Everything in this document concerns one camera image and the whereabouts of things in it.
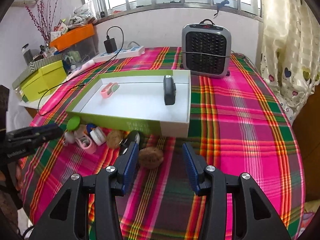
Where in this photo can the white round cap jar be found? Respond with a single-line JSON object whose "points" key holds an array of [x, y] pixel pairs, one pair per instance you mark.
{"points": [[98, 136]]}

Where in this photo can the green white mushroom toy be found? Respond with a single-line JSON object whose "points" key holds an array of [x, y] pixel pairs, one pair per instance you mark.
{"points": [[72, 126]]}

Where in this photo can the brown walnut right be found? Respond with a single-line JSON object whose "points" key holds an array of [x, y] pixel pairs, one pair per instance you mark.
{"points": [[150, 157]]}

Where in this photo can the purple dried flower branches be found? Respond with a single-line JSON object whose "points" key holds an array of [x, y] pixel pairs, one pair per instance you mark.
{"points": [[42, 15]]}

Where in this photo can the brown walnut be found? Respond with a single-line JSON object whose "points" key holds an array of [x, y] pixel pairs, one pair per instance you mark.
{"points": [[150, 157], [114, 138]]}

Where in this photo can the black rectangular device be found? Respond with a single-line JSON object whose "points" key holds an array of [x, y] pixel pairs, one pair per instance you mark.
{"points": [[169, 90]]}

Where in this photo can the plaid bed cover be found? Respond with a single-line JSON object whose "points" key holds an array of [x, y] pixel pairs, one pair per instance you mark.
{"points": [[236, 123]]}

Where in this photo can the grey space heater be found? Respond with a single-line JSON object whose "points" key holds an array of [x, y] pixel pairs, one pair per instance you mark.
{"points": [[206, 49]]}

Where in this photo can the black charger adapter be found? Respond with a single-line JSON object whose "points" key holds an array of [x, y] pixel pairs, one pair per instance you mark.
{"points": [[110, 45]]}

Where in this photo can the heart pattern curtain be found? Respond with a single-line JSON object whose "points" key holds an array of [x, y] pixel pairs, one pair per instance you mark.
{"points": [[290, 53]]}

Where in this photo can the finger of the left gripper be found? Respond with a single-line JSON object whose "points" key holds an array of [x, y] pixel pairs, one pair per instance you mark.
{"points": [[42, 133]]}

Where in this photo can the wooden wardrobe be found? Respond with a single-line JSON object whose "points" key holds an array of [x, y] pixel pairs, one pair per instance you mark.
{"points": [[306, 129]]}

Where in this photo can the yellow green shoe box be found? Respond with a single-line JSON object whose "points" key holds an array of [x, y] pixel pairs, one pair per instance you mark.
{"points": [[40, 77]]}

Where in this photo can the pink grey clip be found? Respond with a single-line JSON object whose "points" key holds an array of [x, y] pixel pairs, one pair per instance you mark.
{"points": [[109, 89], [86, 144]]}

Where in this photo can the white power strip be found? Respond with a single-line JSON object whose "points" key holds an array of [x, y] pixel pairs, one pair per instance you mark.
{"points": [[120, 54]]}

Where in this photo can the orange lid storage bin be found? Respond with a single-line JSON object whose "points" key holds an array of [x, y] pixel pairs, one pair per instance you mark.
{"points": [[76, 46]]}

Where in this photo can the black white round disc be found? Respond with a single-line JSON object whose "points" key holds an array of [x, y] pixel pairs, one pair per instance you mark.
{"points": [[133, 136]]}

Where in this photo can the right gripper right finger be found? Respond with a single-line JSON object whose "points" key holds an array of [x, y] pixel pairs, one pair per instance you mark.
{"points": [[254, 216]]}

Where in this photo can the brown walnut left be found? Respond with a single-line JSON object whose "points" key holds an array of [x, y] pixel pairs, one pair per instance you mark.
{"points": [[114, 138]]}

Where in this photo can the green white open box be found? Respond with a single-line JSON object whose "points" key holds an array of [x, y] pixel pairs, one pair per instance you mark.
{"points": [[138, 103]]}

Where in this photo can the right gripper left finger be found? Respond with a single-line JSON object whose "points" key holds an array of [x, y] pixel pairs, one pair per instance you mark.
{"points": [[66, 217]]}

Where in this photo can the blue orange cord toy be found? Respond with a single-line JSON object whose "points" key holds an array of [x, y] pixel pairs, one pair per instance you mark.
{"points": [[90, 127]]}

